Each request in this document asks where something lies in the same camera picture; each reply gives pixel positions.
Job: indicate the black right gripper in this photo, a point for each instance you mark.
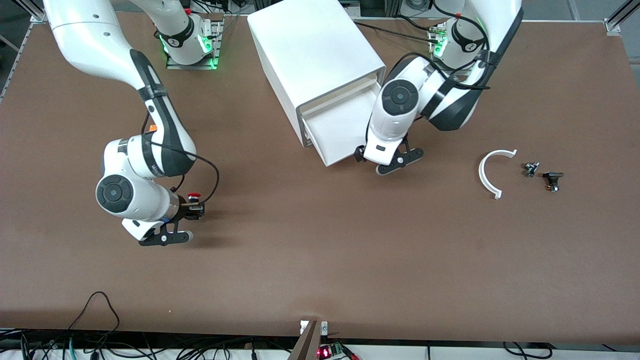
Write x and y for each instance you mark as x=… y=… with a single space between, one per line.
x=187 y=210

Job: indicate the red push button switch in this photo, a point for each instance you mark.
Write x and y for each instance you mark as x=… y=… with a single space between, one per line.
x=194 y=195

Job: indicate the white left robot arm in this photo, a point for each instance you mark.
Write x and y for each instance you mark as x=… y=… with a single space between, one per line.
x=400 y=100

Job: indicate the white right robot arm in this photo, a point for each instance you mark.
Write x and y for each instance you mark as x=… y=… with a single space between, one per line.
x=125 y=195

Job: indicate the white curved plastic piece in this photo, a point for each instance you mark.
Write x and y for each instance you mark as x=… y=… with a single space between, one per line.
x=482 y=172

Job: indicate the small grey metal part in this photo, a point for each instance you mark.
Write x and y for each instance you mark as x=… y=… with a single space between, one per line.
x=531 y=170

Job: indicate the circuit board with red light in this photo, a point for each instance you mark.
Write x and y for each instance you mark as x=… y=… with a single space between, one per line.
x=330 y=351

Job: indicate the small black plastic part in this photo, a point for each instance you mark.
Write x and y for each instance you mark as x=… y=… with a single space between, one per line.
x=552 y=176

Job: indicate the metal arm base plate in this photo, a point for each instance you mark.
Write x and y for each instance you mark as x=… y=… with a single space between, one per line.
x=436 y=35
x=175 y=65

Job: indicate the metal camera mounting post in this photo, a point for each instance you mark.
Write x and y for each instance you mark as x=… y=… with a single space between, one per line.
x=306 y=345

